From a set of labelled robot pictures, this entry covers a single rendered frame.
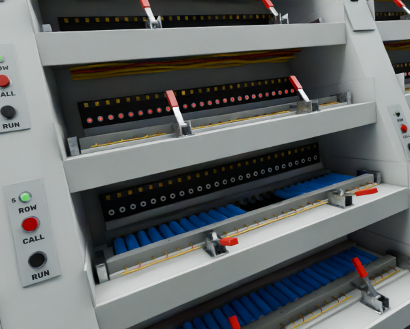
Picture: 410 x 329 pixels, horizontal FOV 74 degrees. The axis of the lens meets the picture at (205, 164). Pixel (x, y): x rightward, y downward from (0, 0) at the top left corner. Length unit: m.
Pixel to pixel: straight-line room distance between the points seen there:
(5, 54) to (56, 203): 0.21
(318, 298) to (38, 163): 0.52
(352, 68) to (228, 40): 0.31
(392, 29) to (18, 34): 0.78
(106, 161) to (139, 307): 0.20
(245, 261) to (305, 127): 0.27
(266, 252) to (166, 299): 0.17
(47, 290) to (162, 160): 0.22
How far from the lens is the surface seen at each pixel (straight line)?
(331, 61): 0.76
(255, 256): 0.45
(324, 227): 0.53
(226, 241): 0.37
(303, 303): 0.58
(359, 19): 0.77
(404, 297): 0.67
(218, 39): 0.54
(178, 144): 0.42
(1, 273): 0.41
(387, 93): 0.73
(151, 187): 0.55
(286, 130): 0.52
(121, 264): 0.44
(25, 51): 0.47
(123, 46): 0.48
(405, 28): 0.91
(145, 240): 0.48
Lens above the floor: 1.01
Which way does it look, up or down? 7 degrees up
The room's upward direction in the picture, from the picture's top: 16 degrees counter-clockwise
